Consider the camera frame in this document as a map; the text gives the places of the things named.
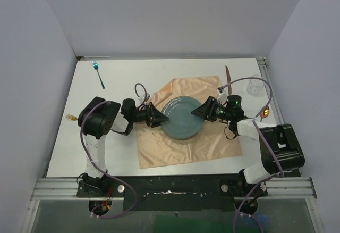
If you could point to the iridescent gold spoon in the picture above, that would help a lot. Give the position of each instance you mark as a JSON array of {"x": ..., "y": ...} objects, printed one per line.
[{"x": 265, "y": 112}]

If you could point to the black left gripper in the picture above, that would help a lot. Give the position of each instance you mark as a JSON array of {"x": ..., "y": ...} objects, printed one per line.
[{"x": 154, "y": 117}]

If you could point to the clear drinking glass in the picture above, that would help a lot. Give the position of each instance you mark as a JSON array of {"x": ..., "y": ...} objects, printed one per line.
[{"x": 255, "y": 86}]

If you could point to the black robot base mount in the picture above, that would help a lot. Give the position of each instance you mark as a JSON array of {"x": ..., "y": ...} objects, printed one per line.
[{"x": 169, "y": 193}]

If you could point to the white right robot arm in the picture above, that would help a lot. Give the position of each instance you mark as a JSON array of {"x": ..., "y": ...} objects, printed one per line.
[{"x": 268, "y": 148}]

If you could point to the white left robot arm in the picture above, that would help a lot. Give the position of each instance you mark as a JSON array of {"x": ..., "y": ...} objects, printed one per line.
[{"x": 97, "y": 119}]

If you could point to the blue fork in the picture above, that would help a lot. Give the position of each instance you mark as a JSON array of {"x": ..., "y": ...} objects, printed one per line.
[{"x": 96, "y": 67}]

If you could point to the peach satin cloth napkin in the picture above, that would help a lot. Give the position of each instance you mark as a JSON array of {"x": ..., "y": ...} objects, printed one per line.
[{"x": 156, "y": 149}]

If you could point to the gold fork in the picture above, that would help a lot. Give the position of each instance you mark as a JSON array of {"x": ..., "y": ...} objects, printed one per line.
[{"x": 71, "y": 117}]

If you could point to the teal round plate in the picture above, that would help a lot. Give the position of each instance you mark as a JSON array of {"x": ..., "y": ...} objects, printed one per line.
[{"x": 181, "y": 124}]

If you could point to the copper table knife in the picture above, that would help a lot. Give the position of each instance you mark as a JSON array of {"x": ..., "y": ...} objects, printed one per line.
[{"x": 228, "y": 77}]

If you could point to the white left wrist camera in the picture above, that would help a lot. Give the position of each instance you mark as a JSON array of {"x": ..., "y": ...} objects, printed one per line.
[{"x": 144, "y": 98}]

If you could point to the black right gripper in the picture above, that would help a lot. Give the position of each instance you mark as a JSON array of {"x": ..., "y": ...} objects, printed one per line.
[{"x": 206, "y": 110}]

